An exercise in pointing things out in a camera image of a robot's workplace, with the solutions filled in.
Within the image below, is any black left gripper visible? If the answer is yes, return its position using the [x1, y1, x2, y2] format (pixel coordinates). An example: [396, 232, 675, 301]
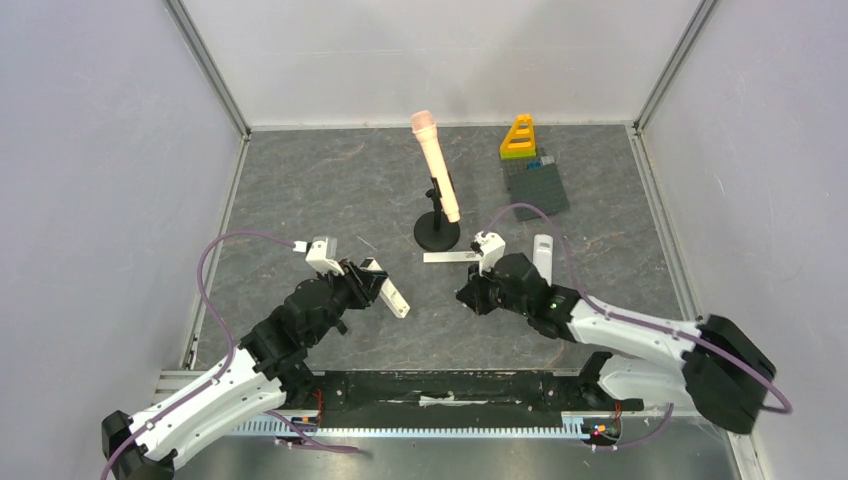
[308, 258, 388, 344]

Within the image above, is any white boxed remote with display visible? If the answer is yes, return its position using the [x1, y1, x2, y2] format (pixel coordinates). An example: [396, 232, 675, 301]
[360, 257, 411, 319]

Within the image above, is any white remote control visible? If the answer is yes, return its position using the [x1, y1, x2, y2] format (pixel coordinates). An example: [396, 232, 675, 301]
[532, 234, 554, 284]

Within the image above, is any white cardboard sleeve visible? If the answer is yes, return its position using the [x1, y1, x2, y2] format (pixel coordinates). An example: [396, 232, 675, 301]
[422, 251, 479, 263]

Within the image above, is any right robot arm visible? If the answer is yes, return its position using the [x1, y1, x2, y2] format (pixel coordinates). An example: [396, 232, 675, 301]
[456, 253, 777, 435]

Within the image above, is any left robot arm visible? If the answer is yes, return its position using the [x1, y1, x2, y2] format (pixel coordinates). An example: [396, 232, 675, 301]
[101, 258, 410, 479]

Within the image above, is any black microphone stand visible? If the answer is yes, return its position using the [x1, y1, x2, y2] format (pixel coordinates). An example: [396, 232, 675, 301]
[413, 178, 460, 252]

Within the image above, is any grey lego baseplate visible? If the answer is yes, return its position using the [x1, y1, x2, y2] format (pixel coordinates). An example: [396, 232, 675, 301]
[500, 148, 570, 216]

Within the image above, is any lime green lego brick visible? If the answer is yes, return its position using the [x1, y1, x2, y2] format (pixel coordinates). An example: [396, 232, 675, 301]
[499, 149, 537, 160]

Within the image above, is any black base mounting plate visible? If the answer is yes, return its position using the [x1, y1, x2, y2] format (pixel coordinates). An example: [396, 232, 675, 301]
[283, 370, 644, 429]

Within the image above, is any pink microphone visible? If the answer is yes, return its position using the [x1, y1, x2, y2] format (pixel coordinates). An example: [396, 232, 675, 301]
[410, 110, 461, 223]

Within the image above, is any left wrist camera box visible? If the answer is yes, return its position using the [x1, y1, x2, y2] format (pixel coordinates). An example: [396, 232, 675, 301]
[293, 236, 344, 275]

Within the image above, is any yellow lego frame piece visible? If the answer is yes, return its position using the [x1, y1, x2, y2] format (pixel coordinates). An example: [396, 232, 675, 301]
[499, 114, 537, 152]

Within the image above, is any white cable duct strip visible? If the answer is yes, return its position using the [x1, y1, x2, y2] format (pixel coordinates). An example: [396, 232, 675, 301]
[229, 415, 591, 441]

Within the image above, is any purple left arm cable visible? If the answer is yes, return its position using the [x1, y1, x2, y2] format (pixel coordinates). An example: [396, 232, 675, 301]
[99, 231, 362, 480]

